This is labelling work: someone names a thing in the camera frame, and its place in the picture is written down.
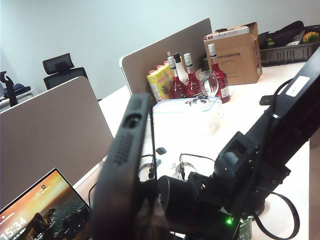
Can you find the yellow juice carton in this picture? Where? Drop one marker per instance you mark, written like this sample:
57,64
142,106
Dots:
161,85

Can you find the white laptop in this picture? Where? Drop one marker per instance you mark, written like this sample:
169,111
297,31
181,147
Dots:
37,212

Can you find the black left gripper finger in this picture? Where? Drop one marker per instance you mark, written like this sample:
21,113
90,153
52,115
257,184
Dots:
151,220

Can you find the black mesh office chair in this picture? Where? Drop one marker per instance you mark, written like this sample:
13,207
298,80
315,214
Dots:
65,77

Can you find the grey-brown desk partition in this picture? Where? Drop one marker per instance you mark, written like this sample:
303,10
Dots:
155,50
50,130

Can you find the clear wine glass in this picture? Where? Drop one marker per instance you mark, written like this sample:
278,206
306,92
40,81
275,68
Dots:
212,85

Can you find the green white dessert cup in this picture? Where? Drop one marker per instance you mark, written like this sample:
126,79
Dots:
245,230

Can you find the white bottle black cap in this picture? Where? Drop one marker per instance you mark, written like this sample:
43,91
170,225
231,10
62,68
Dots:
181,71

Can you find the brown cardboard box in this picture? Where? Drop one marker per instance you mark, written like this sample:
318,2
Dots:
240,62

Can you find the black bag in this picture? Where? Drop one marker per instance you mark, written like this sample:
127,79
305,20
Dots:
287,32

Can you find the black plastic crate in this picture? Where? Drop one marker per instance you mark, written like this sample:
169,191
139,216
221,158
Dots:
282,53

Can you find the clear tape roll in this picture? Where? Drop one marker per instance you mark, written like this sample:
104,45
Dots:
198,102

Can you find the clear container blue lid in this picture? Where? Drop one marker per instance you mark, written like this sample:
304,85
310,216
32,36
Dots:
180,117

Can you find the black smartphone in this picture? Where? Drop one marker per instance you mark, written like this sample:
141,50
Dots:
117,175

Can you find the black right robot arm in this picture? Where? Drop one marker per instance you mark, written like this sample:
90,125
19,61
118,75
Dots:
287,120

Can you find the orange flowers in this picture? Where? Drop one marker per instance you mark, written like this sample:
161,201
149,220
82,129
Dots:
311,37

